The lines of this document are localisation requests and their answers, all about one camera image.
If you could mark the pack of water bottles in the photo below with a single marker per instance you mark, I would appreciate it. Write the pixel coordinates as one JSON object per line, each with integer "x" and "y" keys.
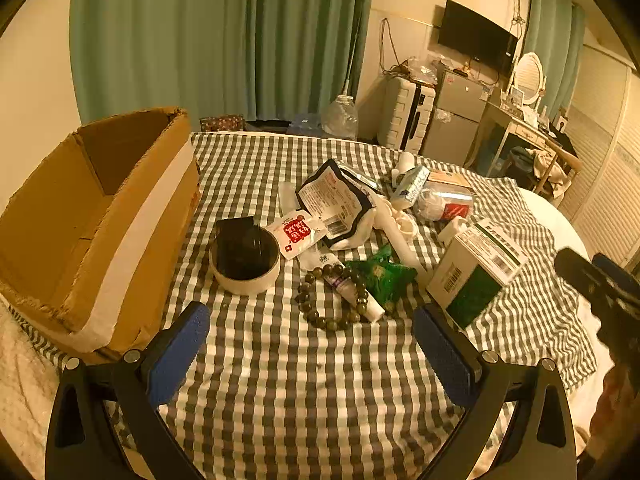
{"x": 305, "y": 124}

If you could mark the clothes on chair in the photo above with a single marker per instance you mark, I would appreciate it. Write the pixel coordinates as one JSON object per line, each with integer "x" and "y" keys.
{"x": 542, "y": 160}

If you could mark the white dressing table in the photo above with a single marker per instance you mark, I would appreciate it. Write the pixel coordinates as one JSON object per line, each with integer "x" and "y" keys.
{"x": 505, "y": 130}

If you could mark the white louvred wardrobe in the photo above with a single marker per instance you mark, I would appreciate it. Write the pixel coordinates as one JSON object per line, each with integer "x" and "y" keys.
{"x": 605, "y": 135}

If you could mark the small purple white tube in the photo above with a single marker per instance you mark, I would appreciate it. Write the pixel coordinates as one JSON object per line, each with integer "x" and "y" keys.
{"x": 350, "y": 292}

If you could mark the narrow teal curtain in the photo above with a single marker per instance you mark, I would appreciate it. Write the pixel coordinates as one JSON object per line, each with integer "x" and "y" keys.
{"x": 552, "y": 45}

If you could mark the oval white mirror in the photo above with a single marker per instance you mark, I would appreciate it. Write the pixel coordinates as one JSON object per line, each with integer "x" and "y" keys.
{"x": 527, "y": 75}

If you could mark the beige masking tape roll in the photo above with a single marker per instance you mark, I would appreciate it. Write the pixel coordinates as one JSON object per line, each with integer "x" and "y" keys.
{"x": 240, "y": 285}

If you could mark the wooden chair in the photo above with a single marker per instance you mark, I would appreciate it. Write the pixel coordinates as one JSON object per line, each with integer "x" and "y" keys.
{"x": 560, "y": 160}

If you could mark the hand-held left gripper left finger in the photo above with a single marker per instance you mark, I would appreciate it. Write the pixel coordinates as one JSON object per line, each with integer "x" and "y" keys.
{"x": 185, "y": 345}

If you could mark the small white bottle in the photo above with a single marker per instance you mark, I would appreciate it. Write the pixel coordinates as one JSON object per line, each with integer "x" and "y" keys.
{"x": 452, "y": 230}

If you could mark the green white carton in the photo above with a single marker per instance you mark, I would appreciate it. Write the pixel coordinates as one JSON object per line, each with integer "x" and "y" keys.
{"x": 475, "y": 270}

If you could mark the patterned bag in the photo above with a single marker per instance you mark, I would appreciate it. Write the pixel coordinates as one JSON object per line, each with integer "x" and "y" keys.
{"x": 222, "y": 123}

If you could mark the black wall television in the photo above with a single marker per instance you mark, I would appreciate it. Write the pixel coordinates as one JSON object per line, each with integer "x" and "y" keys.
{"x": 475, "y": 35}

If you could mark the white sachet with black print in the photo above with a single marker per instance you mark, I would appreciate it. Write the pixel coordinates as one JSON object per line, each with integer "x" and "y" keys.
{"x": 317, "y": 260}

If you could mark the green crinkled packet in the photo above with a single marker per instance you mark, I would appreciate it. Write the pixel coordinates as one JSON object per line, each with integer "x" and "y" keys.
{"x": 385, "y": 275}

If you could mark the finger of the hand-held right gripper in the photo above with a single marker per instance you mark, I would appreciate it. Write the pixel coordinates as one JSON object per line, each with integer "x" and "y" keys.
{"x": 575, "y": 270}
{"x": 615, "y": 272}

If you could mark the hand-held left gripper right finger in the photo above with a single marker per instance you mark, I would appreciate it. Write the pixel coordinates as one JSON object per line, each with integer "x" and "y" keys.
{"x": 445, "y": 355}

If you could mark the white cylindrical device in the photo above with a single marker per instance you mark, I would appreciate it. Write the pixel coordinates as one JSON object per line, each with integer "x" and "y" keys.
{"x": 405, "y": 162}

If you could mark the clear bag with red label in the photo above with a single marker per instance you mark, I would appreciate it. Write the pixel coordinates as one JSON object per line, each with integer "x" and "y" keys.
{"x": 445, "y": 205}

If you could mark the white suitcase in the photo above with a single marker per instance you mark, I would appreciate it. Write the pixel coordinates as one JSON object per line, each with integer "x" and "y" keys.
{"x": 402, "y": 115}

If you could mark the small grey fridge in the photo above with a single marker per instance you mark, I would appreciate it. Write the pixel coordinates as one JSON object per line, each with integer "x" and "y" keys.
{"x": 455, "y": 120}

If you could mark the crumpled white tissue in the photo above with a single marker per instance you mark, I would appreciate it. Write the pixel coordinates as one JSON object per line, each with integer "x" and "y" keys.
{"x": 404, "y": 222}

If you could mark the brown cardboard box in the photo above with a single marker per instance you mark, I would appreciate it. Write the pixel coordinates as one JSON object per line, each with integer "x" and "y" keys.
{"x": 75, "y": 240}

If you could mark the black white printed packet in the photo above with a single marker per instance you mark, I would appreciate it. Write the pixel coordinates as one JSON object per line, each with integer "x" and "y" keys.
{"x": 332, "y": 195}

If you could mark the clear plastic bags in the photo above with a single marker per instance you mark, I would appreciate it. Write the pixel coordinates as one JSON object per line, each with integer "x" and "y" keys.
{"x": 420, "y": 70}

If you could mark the brown beige medicine box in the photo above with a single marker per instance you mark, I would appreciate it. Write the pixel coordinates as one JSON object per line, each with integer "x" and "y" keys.
{"x": 450, "y": 178}

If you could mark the white toothpaste tube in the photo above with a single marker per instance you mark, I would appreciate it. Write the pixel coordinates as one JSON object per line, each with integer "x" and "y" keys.
{"x": 407, "y": 255}

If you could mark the person's right hand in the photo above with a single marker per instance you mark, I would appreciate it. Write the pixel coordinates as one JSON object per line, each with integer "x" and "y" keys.
{"x": 617, "y": 405}

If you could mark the red white sachet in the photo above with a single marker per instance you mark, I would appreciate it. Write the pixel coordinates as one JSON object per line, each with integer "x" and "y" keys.
{"x": 295, "y": 232}

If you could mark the wide teal curtain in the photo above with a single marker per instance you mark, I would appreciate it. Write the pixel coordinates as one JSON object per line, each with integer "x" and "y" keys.
{"x": 200, "y": 35}

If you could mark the clear water jug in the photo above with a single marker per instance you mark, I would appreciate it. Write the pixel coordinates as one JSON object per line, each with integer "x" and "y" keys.
{"x": 340, "y": 120}

